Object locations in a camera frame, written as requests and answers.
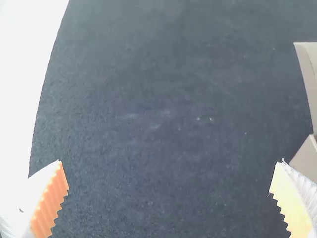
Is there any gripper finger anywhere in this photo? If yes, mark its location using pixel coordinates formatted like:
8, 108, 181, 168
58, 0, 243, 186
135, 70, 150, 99
0, 159, 69, 238
268, 158, 317, 238

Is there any cardboard box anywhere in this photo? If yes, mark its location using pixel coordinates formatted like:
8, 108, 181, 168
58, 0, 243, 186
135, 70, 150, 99
288, 41, 317, 185

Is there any black mat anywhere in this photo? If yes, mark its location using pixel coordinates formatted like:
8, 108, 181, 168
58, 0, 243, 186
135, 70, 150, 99
28, 0, 317, 238

